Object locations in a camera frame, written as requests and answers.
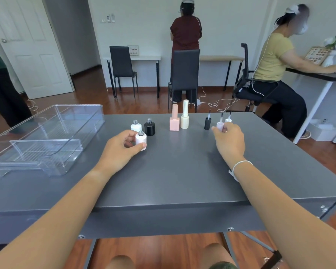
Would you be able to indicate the pink square brush cap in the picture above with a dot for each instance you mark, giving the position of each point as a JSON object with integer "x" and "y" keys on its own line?
{"x": 175, "y": 110}

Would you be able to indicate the white box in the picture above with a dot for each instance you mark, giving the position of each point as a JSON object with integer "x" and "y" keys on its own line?
{"x": 322, "y": 131}

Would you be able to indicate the light pink round bottle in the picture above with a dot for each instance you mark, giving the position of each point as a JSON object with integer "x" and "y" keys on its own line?
{"x": 141, "y": 140}

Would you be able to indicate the grey table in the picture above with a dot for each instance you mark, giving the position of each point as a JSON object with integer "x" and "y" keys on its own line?
{"x": 179, "y": 179}

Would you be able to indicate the person's right leg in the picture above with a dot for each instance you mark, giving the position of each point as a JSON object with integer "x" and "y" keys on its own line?
{"x": 219, "y": 256}

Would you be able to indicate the wooden desk with black legs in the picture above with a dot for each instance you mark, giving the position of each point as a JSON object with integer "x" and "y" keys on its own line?
{"x": 221, "y": 57}

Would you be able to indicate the black-topped desk with white legs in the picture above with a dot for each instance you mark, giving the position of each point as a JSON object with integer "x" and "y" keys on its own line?
{"x": 310, "y": 74}

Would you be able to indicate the white desk with black legs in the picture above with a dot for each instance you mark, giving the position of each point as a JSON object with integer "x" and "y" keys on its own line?
{"x": 145, "y": 57}

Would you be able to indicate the person's left forearm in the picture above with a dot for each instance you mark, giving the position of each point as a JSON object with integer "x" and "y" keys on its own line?
{"x": 53, "y": 221}

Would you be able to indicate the lilac ribbed brush cap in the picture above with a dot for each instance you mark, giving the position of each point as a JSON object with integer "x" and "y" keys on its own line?
{"x": 220, "y": 126}

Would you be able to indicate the person's right hand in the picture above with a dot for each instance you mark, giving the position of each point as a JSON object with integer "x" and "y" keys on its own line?
{"x": 232, "y": 145}

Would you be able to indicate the white wall switch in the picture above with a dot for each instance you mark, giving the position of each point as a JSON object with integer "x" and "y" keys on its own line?
{"x": 108, "y": 18}

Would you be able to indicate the person's left hand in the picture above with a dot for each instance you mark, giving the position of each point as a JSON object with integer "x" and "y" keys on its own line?
{"x": 114, "y": 154}

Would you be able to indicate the cream nail polish bottle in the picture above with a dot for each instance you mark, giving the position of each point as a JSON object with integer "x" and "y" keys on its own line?
{"x": 184, "y": 122}

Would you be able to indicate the white socket panel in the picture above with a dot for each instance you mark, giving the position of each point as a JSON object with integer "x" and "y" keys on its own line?
{"x": 133, "y": 50}

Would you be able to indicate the person's leg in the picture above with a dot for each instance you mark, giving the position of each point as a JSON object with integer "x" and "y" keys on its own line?
{"x": 219, "y": 256}
{"x": 119, "y": 263}

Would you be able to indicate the white nail polish bottle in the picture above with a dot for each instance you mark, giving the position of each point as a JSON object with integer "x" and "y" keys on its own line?
{"x": 135, "y": 127}

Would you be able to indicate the person's left leg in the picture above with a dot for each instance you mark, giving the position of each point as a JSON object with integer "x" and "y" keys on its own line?
{"x": 119, "y": 263}

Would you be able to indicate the pink square nail polish bottle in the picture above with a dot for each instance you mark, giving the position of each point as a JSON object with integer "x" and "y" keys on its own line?
{"x": 174, "y": 124}

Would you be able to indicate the white brush cap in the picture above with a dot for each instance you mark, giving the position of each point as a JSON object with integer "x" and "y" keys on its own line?
{"x": 228, "y": 120}

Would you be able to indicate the white panelled door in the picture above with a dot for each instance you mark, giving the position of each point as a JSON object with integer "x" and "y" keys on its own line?
{"x": 30, "y": 53}

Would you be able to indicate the black dining chair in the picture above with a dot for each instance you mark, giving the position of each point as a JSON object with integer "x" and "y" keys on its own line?
{"x": 184, "y": 70}
{"x": 119, "y": 61}

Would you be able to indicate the clear plastic organizer tray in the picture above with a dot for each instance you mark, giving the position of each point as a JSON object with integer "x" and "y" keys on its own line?
{"x": 78, "y": 120}

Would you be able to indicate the black mesh office chair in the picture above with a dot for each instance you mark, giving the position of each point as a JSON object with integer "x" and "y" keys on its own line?
{"x": 246, "y": 93}

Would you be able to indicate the black nail polish bottle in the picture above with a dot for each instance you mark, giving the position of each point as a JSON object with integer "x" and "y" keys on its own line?
{"x": 149, "y": 128}

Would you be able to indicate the colour sample board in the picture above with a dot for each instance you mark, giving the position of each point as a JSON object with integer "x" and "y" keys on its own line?
{"x": 317, "y": 54}

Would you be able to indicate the person's right forearm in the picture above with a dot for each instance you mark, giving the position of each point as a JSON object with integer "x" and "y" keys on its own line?
{"x": 282, "y": 215}

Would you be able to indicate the white power strip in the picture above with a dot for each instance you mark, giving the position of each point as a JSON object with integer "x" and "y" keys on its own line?
{"x": 198, "y": 102}

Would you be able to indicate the clear plastic divider insert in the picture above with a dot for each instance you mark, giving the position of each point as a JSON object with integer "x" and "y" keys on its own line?
{"x": 50, "y": 156}

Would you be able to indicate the black brush cap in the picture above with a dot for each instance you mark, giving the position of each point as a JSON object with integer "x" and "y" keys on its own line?
{"x": 207, "y": 123}

